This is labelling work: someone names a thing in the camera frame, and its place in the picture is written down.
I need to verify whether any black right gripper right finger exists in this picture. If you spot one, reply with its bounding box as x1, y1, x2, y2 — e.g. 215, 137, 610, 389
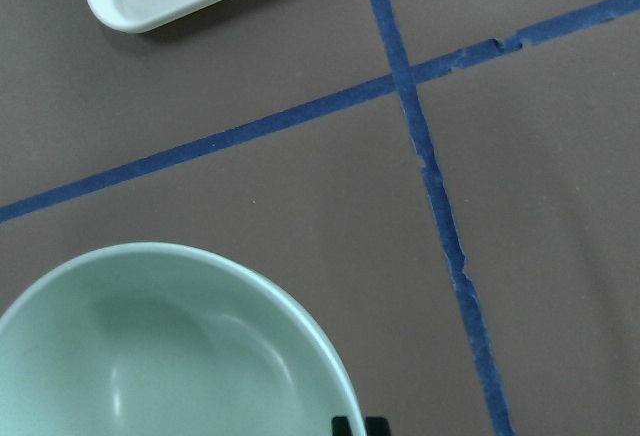
364, 416, 390, 436

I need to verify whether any green bowl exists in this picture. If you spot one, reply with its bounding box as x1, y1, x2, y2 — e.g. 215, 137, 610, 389
1, 243, 365, 435

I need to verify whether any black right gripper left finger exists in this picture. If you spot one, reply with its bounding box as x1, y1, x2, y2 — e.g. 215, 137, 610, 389
331, 416, 353, 436

